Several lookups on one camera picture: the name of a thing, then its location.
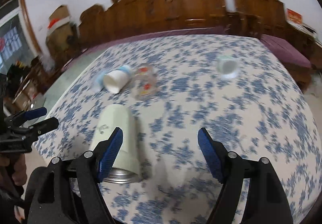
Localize cream steel thermos cup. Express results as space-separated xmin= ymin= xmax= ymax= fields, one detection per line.
xmin=89 ymin=104 xmax=141 ymax=184

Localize clear plastic cup blue label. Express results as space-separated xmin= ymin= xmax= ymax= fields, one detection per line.
xmin=92 ymin=70 xmax=107 ymax=93

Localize white paper cup blue stripes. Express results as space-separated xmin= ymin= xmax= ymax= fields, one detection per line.
xmin=103 ymin=65 xmax=133 ymax=94

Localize glass cup red flowers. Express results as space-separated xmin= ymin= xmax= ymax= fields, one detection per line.
xmin=130 ymin=64 xmax=158 ymax=101

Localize small green yogurt cup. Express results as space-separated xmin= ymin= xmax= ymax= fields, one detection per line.
xmin=217 ymin=56 xmax=240 ymax=80

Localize person's left hand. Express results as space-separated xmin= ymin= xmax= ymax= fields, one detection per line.
xmin=1 ymin=154 xmax=27 ymax=186

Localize purple sofa cushion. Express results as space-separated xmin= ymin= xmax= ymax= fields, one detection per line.
xmin=62 ymin=26 xmax=228 ymax=72

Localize stacked cardboard boxes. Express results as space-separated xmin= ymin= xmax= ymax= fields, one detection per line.
xmin=46 ymin=5 xmax=79 ymax=68

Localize blue floral tablecloth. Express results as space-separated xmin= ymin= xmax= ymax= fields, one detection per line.
xmin=35 ymin=35 xmax=321 ymax=223

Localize purple armchair cushion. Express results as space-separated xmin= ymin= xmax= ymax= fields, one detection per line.
xmin=260 ymin=34 xmax=311 ymax=68

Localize carved wooden sofa bench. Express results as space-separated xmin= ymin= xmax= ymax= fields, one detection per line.
xmin=79 ymin=0 xmax=242 ymax=47

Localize red gift box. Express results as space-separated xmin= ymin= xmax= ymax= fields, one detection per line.
xmin=287 ymin=8 xmax=303 ymax=25

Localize carved wooden armchair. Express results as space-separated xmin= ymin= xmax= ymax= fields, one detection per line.
xmin=235 ymin=0 xmax=314 ymax=92

